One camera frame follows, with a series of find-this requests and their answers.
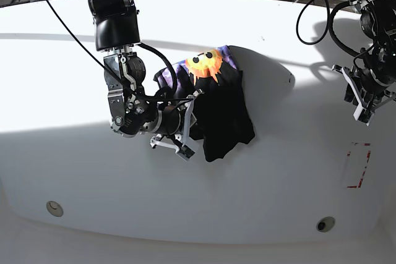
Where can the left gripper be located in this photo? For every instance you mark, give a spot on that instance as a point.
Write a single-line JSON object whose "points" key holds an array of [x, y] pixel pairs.
{"points": [[363, 86]]}

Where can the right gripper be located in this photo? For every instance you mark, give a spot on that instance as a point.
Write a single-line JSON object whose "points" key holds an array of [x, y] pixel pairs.
{"points": [[176, 121]]}

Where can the black t-shirt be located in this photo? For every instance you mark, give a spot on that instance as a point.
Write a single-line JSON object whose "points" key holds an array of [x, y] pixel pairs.
{"points": [[222, 117]]}

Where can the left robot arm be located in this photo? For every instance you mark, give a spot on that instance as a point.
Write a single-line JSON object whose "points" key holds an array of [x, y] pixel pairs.
{"points": [[377, 21]]}

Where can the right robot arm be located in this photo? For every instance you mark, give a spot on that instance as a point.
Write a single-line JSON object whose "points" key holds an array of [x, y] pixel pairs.
{"points": [[116, 32]]}

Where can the red tape rectangle marking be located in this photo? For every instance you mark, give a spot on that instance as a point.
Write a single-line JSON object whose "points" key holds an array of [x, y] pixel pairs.
{"points": [[356, 164]]}

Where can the right round table grommet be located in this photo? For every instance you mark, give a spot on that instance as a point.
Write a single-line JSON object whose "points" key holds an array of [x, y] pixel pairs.
{"points": [[325, 224]]}

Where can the round table grommet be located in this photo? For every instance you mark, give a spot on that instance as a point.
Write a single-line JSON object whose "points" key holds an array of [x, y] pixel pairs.
{"points": [[54, 208], [325, 224]]}

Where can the left round table grommet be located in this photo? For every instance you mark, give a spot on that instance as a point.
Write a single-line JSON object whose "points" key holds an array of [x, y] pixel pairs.
{"points": [[54, 208]]}

